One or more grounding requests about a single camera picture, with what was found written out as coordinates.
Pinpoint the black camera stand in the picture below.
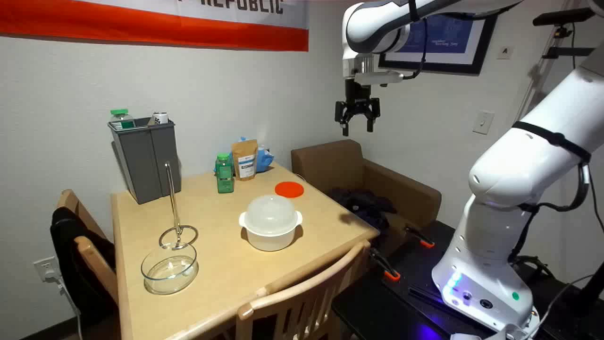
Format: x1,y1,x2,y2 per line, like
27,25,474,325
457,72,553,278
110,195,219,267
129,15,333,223
519,8,595,116

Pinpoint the metal whisk utensil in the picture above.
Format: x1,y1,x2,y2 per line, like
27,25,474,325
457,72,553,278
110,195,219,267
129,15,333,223
159,163,199,250

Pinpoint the blue plastic bag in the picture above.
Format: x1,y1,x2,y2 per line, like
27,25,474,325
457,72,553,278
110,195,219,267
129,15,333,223
257,150,274,172

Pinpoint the wooden chair with black jacket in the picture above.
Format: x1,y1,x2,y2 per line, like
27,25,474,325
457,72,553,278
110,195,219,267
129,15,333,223
49,189,121,340

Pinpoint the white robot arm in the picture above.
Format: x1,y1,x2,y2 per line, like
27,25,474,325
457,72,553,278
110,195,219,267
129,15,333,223
342,0,604,340

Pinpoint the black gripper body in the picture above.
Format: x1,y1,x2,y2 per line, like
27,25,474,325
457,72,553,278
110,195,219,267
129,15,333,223
334,80,382,123

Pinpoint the brown armchair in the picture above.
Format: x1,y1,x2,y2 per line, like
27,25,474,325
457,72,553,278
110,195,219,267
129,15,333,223
291,140,442,255

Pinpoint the green plastic bottle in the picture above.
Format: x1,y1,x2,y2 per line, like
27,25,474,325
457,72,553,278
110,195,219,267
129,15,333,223
216,153,234,195

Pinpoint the orange round lid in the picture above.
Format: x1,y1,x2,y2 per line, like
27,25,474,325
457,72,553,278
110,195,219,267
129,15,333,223
276,182,304,199

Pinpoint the green capped bottle in bin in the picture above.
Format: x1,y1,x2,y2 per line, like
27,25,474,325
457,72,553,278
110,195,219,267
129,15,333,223
112,108,134,129

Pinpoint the orange white wall banner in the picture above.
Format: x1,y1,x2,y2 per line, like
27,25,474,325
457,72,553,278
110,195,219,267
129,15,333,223
0,0,310,51

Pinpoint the framed blue picture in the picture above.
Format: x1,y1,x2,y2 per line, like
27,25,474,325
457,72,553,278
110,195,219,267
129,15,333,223
380,15,497,76

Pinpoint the white light switch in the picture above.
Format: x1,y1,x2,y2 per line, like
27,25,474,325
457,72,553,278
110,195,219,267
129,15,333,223
474,112,495,134

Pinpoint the grey plastic bin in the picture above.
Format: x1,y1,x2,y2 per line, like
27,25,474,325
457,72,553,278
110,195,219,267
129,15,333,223
110,117,182,204

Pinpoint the pile of dark clothes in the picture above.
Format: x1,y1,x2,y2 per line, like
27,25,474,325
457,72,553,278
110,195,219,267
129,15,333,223
329,189,395,231

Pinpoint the brown paper pouch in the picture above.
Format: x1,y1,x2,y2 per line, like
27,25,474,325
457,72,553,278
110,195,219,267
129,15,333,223
233,140,257,180

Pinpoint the white bowl with handles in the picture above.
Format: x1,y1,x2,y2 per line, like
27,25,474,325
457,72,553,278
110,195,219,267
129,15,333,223
238,212,302,252

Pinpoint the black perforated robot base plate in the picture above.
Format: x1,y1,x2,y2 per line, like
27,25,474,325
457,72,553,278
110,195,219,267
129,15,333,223
333,223,604,340

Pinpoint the clear glass bowl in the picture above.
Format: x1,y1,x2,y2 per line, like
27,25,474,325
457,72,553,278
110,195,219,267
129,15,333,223
140,246,199,295

